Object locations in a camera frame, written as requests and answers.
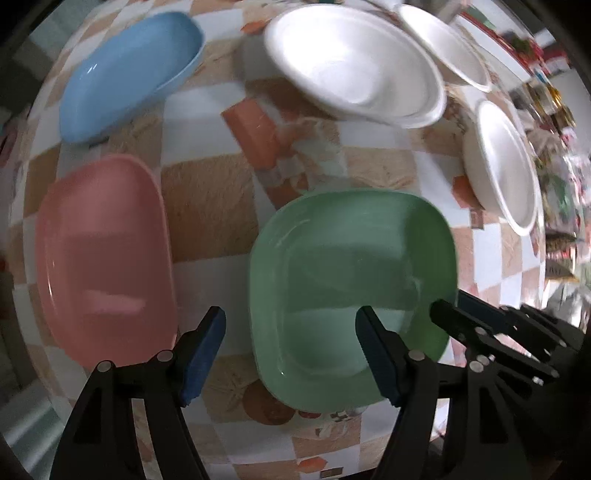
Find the pink square plate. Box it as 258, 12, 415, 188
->
35, 154, 178, 369

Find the green square plate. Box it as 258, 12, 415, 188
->
249, 189, 459, 413

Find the white bowl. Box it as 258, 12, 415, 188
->
463, 100, 541, 237
264, 4, 447, 129
396, 4, 492, 93

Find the blue square plate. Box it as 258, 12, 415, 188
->
59, 12, 205, 144

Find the checkered patterned tablecloth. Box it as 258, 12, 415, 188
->
8, 1, 545, 479

